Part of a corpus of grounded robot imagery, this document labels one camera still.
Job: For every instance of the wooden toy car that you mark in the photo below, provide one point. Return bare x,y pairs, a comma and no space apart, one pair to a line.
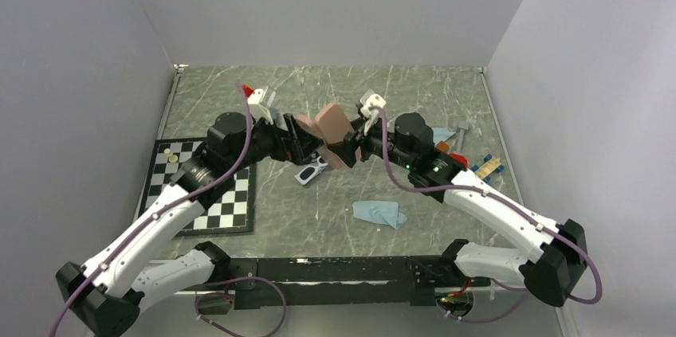
491,165

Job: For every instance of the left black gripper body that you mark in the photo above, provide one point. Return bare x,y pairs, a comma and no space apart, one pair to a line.
265,141

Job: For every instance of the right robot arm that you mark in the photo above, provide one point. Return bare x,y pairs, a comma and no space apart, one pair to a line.
548,259

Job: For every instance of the pink glasses case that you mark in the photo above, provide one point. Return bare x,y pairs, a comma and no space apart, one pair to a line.
330,125

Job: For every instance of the grey toy hammer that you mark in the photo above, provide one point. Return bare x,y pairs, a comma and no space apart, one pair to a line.
463,127

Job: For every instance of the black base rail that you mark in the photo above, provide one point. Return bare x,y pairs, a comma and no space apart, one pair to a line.
416,281

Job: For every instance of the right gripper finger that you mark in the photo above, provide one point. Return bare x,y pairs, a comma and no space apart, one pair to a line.
355,136
347,155

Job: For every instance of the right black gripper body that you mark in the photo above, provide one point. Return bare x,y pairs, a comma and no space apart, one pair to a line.
371,144

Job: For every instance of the white frame sunglasses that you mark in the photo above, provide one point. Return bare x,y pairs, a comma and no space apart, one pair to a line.
310,172

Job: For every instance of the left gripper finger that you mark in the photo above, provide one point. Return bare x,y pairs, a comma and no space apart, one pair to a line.
305,148
291,125

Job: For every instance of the blue cleaning cloth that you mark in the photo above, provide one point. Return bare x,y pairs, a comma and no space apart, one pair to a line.
380,213

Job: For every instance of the blue orange toy block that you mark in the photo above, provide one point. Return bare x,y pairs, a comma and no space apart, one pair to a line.
443,147

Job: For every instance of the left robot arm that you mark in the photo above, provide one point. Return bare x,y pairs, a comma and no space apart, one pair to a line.
110,290

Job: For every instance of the red toy block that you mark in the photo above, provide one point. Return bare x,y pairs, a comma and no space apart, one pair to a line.
460,158

